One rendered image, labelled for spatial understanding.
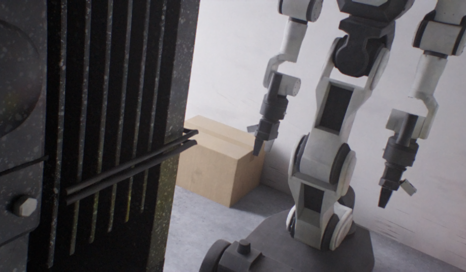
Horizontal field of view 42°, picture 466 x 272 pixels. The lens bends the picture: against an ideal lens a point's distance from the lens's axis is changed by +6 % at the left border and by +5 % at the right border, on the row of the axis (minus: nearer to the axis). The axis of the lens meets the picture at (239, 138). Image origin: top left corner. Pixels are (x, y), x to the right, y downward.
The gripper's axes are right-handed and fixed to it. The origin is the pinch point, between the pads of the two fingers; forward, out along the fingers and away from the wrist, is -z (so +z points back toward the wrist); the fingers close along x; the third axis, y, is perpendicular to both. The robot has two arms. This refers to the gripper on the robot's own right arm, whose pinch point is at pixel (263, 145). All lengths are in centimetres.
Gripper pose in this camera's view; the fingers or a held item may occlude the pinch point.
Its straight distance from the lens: 203.3
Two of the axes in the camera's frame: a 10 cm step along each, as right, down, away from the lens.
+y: 8.8, 3.2, -3.6
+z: 2.5, -9.4, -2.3
